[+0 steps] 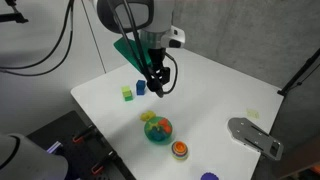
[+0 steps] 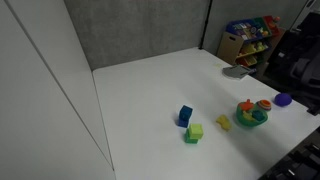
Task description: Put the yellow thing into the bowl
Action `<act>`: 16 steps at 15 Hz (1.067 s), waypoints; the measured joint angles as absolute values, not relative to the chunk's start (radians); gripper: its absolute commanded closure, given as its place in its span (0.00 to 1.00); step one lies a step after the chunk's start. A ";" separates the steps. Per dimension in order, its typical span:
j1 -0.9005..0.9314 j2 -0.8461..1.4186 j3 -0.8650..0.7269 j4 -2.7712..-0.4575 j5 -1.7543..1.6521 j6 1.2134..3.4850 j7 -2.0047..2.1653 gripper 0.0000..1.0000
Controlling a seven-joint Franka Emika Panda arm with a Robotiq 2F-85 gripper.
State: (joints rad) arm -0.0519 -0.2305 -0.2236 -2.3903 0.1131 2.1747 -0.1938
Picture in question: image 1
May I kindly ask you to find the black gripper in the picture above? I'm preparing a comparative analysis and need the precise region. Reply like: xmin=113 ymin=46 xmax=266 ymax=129
xmin=147 ymin=48 xmax=170 ymax=98

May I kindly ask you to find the yellow toy piece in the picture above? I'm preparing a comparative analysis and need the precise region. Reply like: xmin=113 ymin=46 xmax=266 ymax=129
xmin=140 ymin=110 xmax=156 ymax=122
xmin=148 ymin=123 xmax=158 ymax=130

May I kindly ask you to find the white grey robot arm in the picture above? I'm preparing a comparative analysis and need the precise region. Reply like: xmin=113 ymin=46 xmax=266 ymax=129
xmin=92 ymin=0 xmax=186 ymax=98

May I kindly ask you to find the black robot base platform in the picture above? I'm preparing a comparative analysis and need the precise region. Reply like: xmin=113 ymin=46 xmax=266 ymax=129
xmin=28 ymin=111 xmax=136 ymax=180

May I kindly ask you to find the yellow toy piece in bowl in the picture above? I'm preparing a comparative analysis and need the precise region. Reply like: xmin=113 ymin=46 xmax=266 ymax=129
xmin=148 ymin=123 xmax=158 ymax=130

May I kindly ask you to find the green translucent bowl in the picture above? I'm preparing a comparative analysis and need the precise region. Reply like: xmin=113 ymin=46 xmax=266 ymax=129
xmin=144 ymin=116 xmax=173 ymax=143

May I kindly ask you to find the blue toy piece in bowl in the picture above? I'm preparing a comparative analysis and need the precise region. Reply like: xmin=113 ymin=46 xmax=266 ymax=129
xmin=149 ymin=130 xmax=165 ymax=142

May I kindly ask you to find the blue block stack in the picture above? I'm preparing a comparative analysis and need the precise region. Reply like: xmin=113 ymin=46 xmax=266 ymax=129
xmin=136 ymin=80 xmax=146 ymax=95

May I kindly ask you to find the green block stack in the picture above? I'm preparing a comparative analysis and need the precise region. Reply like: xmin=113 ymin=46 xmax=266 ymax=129
xmin=121 ymin=86 xmax=133 ymax=101

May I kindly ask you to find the orange toy piece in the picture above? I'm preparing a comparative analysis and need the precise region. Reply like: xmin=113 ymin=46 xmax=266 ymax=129
xmin=158 ymin=118 xmax=172 ymax=133

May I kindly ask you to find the green cutting board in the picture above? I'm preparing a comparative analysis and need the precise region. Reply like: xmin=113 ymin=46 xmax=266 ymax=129
xmin=113 ymin=38 xmax=152 ymax=73

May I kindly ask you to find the grey metal mounting plate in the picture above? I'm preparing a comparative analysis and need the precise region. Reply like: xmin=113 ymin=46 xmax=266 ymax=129
xmin=227 ymin=117 xmax=284 ymax=161

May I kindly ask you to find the pale yellow sticky note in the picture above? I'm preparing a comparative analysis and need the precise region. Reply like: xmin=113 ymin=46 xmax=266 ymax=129
xmin=247 ymin=109 xmax=259 ymax=119

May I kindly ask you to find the purple round toy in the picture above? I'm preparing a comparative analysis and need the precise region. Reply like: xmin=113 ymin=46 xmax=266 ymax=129
xmin=200 ymin=172 xmax=219 ymax=180

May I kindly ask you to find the white grey foreground robot joint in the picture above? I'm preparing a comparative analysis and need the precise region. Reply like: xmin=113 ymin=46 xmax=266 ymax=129
xmin=0 ymin=134 xmax=68 ymax=180

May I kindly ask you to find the black tripod pole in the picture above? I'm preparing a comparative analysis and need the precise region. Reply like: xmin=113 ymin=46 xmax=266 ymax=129
xmin=277 ymin=48 xmax=320 ymax=96

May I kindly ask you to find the rainbow stacking ring toy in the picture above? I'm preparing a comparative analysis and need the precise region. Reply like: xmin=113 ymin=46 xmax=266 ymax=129
xmin=171 ymin=141 xmax=188 ymax=160

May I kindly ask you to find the black cable bundle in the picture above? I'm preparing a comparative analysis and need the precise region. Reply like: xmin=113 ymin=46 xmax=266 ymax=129
xmin=0 ymin=0 xmax=179 ymax=98

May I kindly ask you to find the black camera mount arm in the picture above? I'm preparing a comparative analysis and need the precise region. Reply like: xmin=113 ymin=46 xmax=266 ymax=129
xmin=0 ymin=0 xmax=27 ymax=24

